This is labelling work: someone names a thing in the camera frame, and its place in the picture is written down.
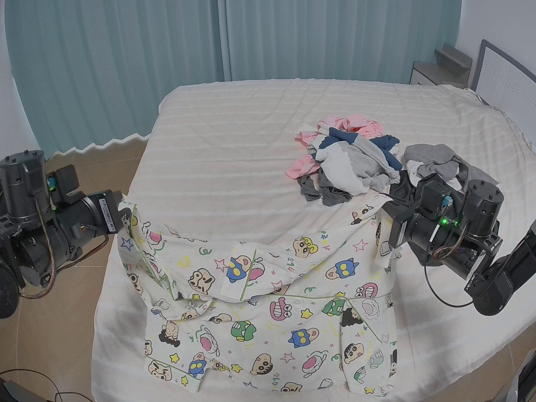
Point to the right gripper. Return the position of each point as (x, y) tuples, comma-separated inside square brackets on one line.
[(402, 228)]

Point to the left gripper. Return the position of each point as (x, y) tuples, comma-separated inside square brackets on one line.
[(83, 228)]

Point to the white printed pyjama top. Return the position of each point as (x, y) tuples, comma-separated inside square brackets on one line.
[(268, 308)]

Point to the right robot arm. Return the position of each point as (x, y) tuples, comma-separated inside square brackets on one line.
[(502, 274)]

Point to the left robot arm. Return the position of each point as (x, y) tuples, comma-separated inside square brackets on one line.
[(23, 191)]

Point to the pile of clothes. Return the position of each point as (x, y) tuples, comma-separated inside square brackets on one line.
[(347, 166)]

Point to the bed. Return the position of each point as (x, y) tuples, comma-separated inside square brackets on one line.
[(234, 161)]

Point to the black garment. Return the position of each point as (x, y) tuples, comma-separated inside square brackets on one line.
[(402, 186)]

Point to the grey and white garment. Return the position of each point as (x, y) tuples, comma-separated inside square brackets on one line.
[(427, 155)]

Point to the grey bedside table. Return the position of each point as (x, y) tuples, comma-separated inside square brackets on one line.
[(435, 73)]

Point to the blue-green curtain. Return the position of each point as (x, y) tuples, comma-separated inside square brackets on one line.
[(117, 57), (335, 27)]

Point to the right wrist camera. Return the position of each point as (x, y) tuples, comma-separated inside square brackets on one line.
[(433, 195)]

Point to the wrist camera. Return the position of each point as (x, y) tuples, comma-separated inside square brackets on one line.
[(433, 195), (65, 182)]

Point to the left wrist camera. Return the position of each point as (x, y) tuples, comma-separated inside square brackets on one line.
[(65, 182)]

